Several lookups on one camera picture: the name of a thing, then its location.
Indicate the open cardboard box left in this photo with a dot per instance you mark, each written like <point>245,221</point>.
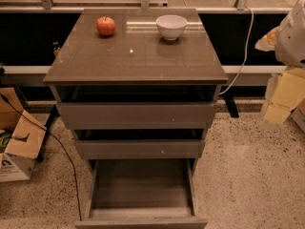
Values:
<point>22,136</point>

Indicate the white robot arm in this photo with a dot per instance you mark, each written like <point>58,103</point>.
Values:
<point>288,39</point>

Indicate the grey middle drawer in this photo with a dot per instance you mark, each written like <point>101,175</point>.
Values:
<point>139,149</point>

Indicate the grey top drawer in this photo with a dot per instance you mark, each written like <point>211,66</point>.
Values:
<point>108,116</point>

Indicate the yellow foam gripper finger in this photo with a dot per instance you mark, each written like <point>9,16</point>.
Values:
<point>267,42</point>

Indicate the grey bottom drawer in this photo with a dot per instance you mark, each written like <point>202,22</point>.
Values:
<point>142,194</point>

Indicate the red apple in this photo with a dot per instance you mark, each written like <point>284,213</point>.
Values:
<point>105,26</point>

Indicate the grey drawer cabinet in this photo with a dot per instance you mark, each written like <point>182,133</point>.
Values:
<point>137,65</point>

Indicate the white ceramic bowl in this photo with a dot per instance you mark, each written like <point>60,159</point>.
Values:
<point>171,26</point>

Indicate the cardboard box right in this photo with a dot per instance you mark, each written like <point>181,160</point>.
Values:
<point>298,115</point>

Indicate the grey drawer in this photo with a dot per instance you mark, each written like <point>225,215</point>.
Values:
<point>139,149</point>
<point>108,116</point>
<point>142,194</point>

